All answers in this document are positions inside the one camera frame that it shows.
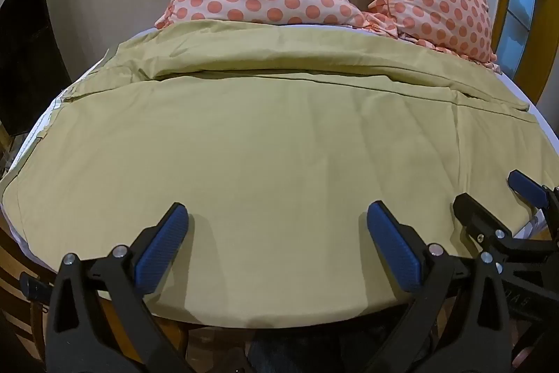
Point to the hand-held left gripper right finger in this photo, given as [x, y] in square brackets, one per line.
[395, 253]

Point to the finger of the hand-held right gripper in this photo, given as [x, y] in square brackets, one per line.
[478, 213]
[529, 186]

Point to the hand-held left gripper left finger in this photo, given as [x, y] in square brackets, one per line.
[160, 253]

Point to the olive green blanket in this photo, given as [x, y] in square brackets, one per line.
[270, 163]

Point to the white mattress sheet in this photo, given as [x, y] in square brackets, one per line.
[35, 132]

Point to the wooden bed frame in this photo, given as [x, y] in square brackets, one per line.
[17, 268]

